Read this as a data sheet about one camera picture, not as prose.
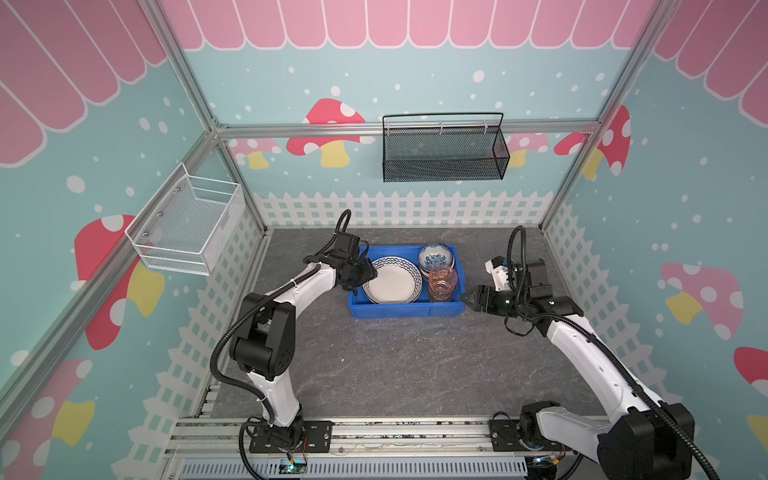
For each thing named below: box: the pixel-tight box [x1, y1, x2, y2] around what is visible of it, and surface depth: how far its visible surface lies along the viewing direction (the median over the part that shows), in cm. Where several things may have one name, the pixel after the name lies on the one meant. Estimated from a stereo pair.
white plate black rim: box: [362, 256, 423, 305], surface depth 103 cm
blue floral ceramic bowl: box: [418, 243, 455, 277], surface depth 101 cm
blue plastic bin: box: [347, 245, 466, 319], surface depth 96 cm
